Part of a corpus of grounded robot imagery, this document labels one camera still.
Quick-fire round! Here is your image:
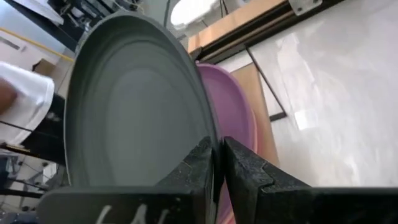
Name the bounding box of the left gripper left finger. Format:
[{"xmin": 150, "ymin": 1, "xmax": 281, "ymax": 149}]
[{"xmin": 37, "ymin": 136, "xmax": 217, "ymax": 224}]

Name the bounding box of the silver metal bracket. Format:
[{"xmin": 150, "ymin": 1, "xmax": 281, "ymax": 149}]
[{"xmin": 289, "ymin": 0, "xmax": 323, "ymax": 16}]

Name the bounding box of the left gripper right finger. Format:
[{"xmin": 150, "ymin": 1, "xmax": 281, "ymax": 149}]
[{"xmin": 223, "ymin": 136, "xmax": 398, "ymax": 224}]

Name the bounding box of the yellow cable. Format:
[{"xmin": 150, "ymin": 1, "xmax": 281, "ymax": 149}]
[{"xmin": 0, "ymin": 27, "xmax": 75, "ymax": 62}]

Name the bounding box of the dark grey plate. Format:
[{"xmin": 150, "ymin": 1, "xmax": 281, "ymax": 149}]
[{"xmin": 63, "ymin": 11, "xmax": 225, "ymax": 190}]

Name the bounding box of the purple plate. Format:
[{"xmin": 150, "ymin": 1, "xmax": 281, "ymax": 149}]
[{"xmin": 195, "ymin": 63, "xmax": 258, "ymax": 153}]

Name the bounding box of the brown cardboard box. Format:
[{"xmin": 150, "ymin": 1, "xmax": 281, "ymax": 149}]
[{"xmin": 32, "ymin": 58, "xmax": 57, "ymax": 77}]

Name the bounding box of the black metal table frame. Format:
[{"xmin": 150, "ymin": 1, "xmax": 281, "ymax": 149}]
[{"xmin": 188, "ymin": 0, "xmax": 345, "ymax": 63}]

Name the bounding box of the white chair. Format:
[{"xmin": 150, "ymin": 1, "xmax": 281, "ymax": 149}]
[{"xmin": 170, "ymin": 0, "xmax": 246, "ymax": 38}]

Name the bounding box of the person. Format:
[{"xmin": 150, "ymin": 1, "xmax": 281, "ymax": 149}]
[{"xmin": 0, "ymin": 61, "xmax": 56, "ymax": 146}]

